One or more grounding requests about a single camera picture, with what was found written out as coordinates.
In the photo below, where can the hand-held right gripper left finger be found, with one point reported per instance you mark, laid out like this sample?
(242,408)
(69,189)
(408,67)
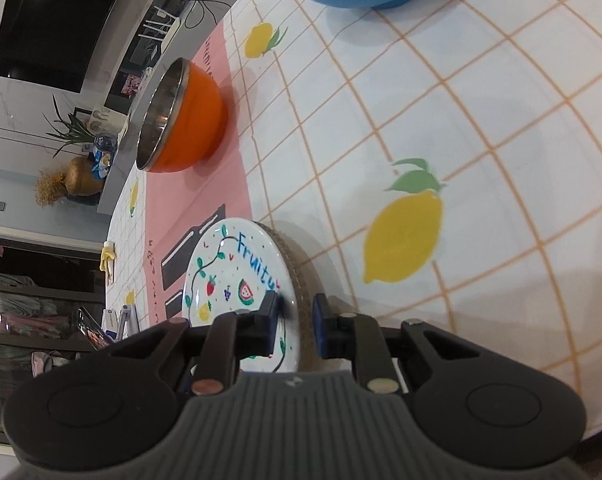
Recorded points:
(270,317)

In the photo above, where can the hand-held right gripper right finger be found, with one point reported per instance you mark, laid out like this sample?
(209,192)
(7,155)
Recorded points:
(323,325)

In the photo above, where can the white painted fruit plate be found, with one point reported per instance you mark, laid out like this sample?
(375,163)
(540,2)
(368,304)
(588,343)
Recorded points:
(231,275)

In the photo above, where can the orange steel-lined bowl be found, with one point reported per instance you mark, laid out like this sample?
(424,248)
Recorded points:
(198,115)

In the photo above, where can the grey phone stand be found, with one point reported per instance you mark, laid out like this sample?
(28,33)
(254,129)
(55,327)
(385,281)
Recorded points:
(126,322)

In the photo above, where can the small yellow cloth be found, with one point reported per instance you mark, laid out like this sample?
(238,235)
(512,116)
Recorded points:
(108,260)

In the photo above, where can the smartphone with lit screen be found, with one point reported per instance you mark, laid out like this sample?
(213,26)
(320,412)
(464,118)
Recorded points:
(92,330)

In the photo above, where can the lemon print checked tablecloth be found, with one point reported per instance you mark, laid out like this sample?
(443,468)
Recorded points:
(406,135)

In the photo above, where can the blue snack bags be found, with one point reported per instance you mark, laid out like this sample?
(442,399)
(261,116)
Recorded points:
(102,157)

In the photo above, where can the gold round vase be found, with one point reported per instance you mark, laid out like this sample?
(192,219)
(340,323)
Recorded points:
(83,176)

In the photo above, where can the dried flower bunch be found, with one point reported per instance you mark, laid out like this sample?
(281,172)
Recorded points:
(50,187)

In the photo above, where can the white photo card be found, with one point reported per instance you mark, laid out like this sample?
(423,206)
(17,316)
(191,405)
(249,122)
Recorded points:
(106,120)

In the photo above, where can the orchid plant in vase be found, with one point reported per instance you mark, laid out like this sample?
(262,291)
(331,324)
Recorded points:
(73,130)

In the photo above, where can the white wifi router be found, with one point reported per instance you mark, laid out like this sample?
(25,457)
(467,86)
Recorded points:
(158,30)

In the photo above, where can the black flat television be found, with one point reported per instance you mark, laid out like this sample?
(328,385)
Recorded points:
(56,15)

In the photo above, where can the small pink photo frame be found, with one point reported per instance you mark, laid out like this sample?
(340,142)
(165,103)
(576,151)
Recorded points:
(132,85)

